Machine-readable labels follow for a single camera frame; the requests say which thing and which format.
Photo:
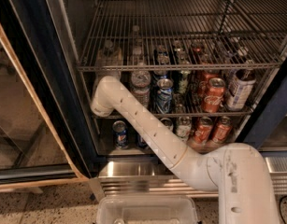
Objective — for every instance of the clear plastic bin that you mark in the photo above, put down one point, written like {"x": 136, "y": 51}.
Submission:
{"x": 146, "y": 209}

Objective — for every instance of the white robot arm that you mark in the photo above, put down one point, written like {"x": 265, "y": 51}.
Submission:
{"x": 236, "y": 171}

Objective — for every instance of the rear red Coca-Cola can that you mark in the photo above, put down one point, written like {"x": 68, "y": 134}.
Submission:
{"x": 205, "y": 75}

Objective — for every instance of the blue Pepsi can middle shelf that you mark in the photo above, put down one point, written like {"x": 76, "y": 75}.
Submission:
{"x": 163, "y": 96}

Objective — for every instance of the right Pepsi can bottom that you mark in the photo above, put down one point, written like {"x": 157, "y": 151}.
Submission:
{"x": 140, "y": 142}

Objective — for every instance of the front clear water bottle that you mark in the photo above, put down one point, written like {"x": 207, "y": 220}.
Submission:
{"x": 140, "y": 79}

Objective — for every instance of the left Pepsi can bottom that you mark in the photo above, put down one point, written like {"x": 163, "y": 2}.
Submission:
{"x": 120, "y": 134}

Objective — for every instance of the front red Coca-Cola can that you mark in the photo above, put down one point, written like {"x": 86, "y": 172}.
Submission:
{"x": 213, "y": 95}

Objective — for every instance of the right white-green can bottom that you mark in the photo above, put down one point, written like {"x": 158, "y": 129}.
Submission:
{"x": 183, "y": 128}

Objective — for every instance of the middle wire fridge shelf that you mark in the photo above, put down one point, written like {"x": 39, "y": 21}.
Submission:
{"x": 112, "y": 97}

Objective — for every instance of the left red can bottom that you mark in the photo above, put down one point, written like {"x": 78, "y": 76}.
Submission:
{"x": 202, "y": 131}

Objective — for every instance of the red coca-cola can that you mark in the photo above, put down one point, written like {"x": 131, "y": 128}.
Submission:
{"x": 205, "y": 75}
{"x": 213, "y": 95}

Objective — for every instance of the wire fridge shelf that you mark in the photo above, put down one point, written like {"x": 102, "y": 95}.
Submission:
{"x": 112, "y": 97}
{"x": 177, "y": 33}

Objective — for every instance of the white labelled coffee bottle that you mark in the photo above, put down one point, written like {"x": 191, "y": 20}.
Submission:
{"x": 239, "y": 89}

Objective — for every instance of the glass fridge door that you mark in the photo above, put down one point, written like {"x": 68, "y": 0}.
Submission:
{"x": 44, "y": 138}

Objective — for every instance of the dark blue fridge frame post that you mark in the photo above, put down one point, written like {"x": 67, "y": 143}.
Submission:
{"x": 270, "y": 111}

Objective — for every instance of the stainless fridge base grille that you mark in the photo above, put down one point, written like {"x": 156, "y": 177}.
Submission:
{"x": 126, "y": 178}

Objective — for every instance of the left white-green can bottom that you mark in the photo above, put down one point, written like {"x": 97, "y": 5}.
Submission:
{"x": 168, "y": 123}

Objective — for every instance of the green soda can middle shelf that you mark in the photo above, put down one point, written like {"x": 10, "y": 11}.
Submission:
{"x": 182, "y": 80}

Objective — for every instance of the white-green can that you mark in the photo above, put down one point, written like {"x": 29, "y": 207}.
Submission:
{"x": 168, "y": 123}
{"x": 183, "y": 128}

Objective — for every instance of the upper wire fridge shelf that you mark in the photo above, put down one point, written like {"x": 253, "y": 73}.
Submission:
{"x": 177, "y": 33}

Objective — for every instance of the pepsi can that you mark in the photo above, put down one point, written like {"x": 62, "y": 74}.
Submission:
{"x": 120, "y": 134}
{"x": 140, "y": 142}

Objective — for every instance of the right red can bottom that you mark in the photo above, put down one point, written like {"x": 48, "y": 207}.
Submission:
{"x": 221, "y": 130}

